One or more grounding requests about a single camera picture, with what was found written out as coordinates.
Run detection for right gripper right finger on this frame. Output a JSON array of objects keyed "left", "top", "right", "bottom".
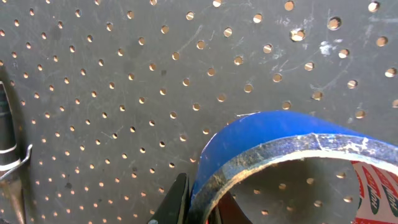
[{"left": 213, "top": 191, "right": 253, "bottom": 224}]

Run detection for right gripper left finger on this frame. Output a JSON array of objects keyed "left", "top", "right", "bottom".
[{"left": 147, "top": 172, "right": 190, "bottom": 224}]

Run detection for roll of blue tape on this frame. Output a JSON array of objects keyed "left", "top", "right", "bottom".
[{"left": 186, "top": 110, "right": 398, "bottom": 224}]

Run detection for black and white pliers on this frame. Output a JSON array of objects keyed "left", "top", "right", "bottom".
[{"left": 0, "top": 81, "right": 27, "bottom": 224}]

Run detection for black pegboard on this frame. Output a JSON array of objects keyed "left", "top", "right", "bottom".
[{"left": 0, "top": 0, "right": 398, "bottom": 224}]

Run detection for metal hook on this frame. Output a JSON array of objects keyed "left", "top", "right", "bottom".
[{"left": 0, "top": 143, "right": 34, "bottom": 182}]

